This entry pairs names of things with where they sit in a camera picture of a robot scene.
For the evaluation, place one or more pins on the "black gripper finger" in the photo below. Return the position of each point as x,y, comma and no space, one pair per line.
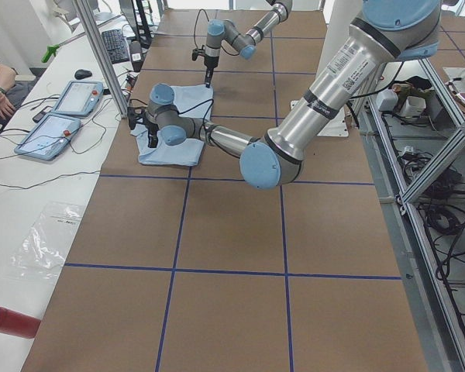
208,77
152,140

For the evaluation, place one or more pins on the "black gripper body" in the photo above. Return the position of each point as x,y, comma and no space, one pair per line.
209,63
152,131

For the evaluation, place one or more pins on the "light blue button shirt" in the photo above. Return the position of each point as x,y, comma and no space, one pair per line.
179,112

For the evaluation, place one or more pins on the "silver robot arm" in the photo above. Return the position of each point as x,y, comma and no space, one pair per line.
381,32
245,44

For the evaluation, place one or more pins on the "far blue teach pendant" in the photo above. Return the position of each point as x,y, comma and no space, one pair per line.
79,98

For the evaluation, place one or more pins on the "blue teach pendant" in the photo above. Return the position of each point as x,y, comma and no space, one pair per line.
49,137
79,98

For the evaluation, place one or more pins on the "black computer mouse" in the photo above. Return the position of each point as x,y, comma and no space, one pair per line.
81,74

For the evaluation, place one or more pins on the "black computer keyboard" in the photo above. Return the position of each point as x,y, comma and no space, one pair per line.
116,45

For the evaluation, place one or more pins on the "near blue teach pendant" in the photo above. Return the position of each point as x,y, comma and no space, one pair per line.
49,137

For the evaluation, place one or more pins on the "seated person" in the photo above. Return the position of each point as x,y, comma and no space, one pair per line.
12,93

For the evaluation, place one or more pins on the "clear plastic bag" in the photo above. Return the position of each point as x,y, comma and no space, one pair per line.
44,251

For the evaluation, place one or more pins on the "red cylinder bottle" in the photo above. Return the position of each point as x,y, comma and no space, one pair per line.
17,324

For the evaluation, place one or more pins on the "grey aluminium frame post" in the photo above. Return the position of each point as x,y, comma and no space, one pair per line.
88,22

